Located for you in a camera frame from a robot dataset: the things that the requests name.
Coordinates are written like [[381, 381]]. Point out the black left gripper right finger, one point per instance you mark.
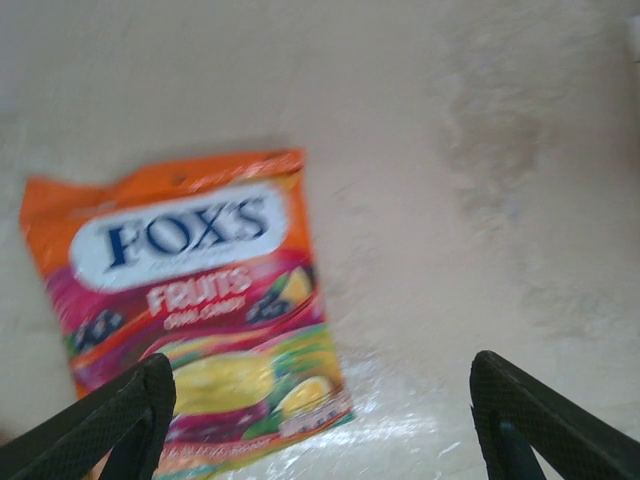
[[530, 420]]

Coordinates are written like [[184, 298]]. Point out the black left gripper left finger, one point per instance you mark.
[[100, 425]]

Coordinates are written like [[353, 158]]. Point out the Fox's fruits candy bag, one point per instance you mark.
[[200, 280]]

